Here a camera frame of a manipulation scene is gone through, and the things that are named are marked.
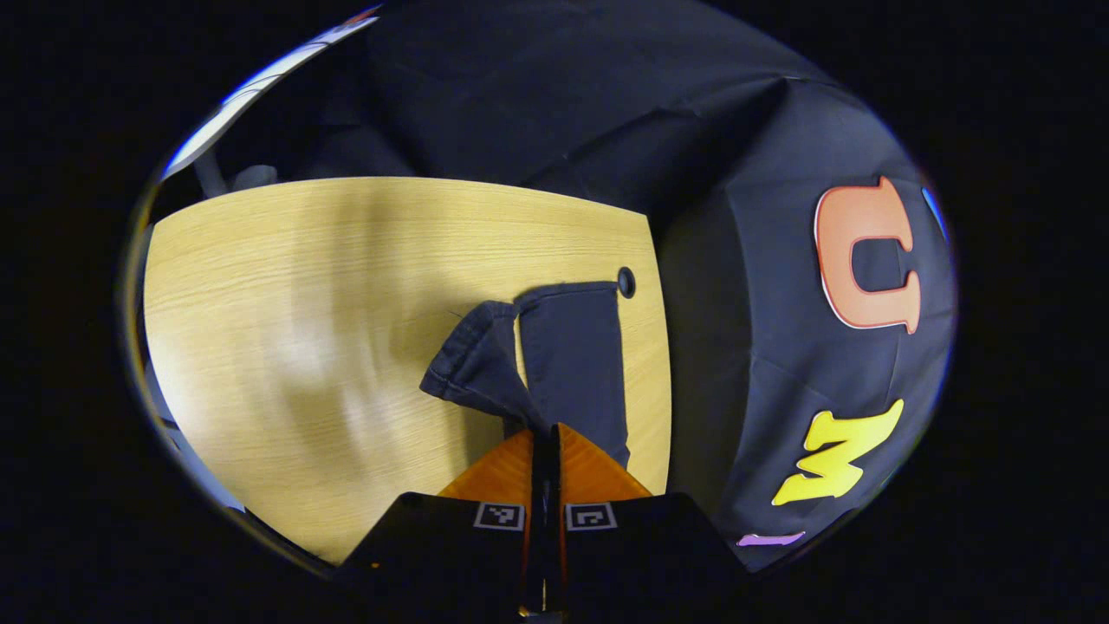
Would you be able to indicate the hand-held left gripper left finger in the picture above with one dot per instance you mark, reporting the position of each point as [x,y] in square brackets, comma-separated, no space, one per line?
[433,546]

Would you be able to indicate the black backdrop cloth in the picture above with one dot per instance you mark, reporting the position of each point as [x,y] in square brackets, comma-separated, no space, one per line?
[762,390]

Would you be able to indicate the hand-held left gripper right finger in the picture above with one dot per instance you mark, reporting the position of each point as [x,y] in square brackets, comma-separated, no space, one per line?
[658,546]

